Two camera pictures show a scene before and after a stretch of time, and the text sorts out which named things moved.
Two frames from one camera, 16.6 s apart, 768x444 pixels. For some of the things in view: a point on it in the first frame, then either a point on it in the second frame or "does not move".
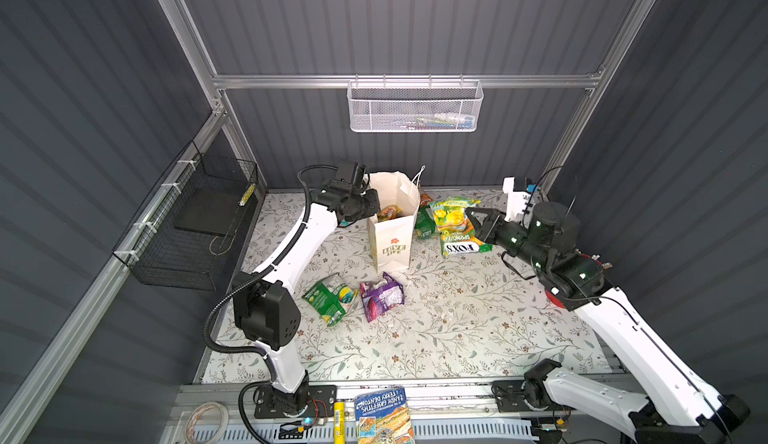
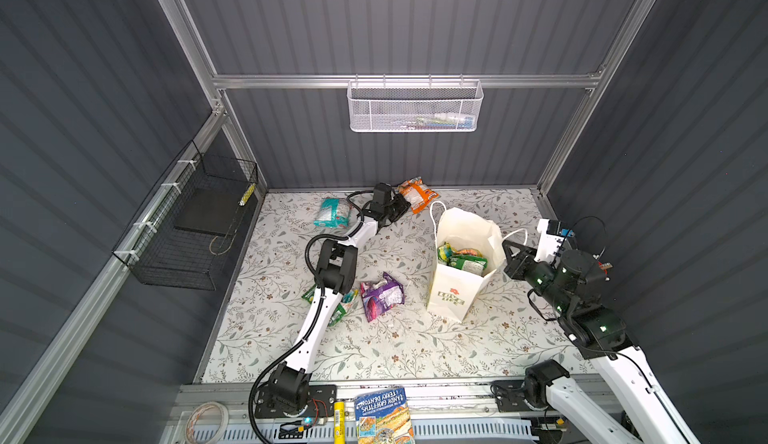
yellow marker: (339, 422) does not move
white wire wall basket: (414, 105) does not move
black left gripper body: (365, 205) -> (394, 209)
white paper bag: (391, 229) -> (467, 247)
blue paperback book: (383, 417) does not move
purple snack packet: (380, 295) does not move
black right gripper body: (509, 237) -> (537, 275)
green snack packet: (425, 223) -> (469, 263)
